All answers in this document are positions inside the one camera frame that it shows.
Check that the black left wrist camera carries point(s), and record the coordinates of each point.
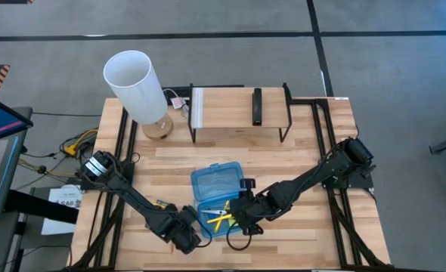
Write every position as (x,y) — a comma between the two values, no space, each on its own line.
(189,214)

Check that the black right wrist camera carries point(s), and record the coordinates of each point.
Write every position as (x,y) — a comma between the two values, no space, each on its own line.
(247,184)

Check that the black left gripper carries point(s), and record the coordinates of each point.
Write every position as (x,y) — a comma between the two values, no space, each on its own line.
(185,238)

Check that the black monitor stand foot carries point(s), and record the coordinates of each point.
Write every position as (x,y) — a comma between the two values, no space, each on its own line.
(38,208)

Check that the black stapler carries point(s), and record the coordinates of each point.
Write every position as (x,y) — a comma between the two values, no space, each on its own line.
(257,106)

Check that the white shade wooden base lamp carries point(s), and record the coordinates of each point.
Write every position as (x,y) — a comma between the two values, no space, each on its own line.
(132,87)

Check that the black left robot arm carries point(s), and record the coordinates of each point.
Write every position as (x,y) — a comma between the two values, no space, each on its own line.
(132,196)

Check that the blue plastic pencil case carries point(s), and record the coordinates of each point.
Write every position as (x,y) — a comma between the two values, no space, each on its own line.
(215,181)

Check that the blue screen monitor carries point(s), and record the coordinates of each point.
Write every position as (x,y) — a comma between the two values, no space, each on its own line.
(0,119)

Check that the yellow highlighter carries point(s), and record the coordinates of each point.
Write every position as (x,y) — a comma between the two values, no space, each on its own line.
(219,218)

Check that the yellow green crayon box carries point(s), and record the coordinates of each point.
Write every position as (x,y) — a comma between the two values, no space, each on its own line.
(161,204)

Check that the white printed paper sheet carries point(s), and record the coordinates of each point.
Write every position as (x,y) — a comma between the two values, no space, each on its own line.
(62,196)

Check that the white pink plug adapter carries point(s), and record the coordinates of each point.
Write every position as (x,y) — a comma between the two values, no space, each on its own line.
(177,102)

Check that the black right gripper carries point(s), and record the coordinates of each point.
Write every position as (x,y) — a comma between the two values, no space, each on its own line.
(251,209)

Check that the wooden shelf black metal legs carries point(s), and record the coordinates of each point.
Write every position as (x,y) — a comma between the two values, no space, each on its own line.
(227,109)

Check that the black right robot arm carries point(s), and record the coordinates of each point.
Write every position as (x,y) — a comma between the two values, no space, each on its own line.
(321,170)

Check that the orange pencil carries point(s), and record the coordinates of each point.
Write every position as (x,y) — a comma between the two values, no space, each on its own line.
(218,226)

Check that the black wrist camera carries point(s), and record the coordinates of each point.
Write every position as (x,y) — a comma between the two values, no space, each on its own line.
(247,184)
(189,214)

